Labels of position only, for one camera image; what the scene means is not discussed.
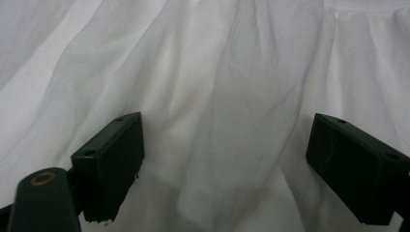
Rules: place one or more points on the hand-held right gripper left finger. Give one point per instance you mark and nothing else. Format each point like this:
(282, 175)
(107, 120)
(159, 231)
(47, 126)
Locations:
(109, 161)

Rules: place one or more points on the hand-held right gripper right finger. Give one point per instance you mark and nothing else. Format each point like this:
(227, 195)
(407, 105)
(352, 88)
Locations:
(357, 170)

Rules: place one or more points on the white garment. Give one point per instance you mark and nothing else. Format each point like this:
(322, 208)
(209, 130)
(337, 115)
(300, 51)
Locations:
(206, 80)

